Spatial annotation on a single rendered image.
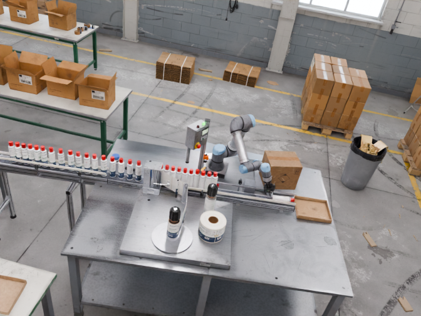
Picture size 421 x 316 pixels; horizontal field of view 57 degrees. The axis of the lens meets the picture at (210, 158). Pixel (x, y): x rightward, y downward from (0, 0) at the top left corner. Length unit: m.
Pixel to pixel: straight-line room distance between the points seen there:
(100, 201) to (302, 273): 1.69
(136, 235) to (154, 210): 0.30
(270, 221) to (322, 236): 0.44
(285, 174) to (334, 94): 2.93
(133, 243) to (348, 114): 4.41
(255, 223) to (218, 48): 5.76
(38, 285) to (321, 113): 4.85
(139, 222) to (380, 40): 6.50
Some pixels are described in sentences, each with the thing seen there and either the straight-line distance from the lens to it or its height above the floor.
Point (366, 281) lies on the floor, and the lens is 4.45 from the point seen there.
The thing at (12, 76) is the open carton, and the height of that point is 0.95.
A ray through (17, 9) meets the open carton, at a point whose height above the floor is 0.99.
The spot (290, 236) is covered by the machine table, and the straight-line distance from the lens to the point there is 3.29.
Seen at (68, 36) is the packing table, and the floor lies 0.78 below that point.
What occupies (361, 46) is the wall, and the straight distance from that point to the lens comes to 8.44.
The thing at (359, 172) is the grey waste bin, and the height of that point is 0.30.
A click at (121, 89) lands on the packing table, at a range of 5.09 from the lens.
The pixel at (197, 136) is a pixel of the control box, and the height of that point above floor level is 1.42.
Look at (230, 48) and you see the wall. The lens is 8.49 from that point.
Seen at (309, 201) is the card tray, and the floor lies 0.83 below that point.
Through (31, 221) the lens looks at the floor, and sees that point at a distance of 4.43.
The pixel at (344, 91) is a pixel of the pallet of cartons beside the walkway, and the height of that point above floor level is 0.77.
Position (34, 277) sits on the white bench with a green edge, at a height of 0.80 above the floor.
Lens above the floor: 3.09
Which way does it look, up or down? 36 degrees down
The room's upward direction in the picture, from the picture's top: 10 degrees clockwise
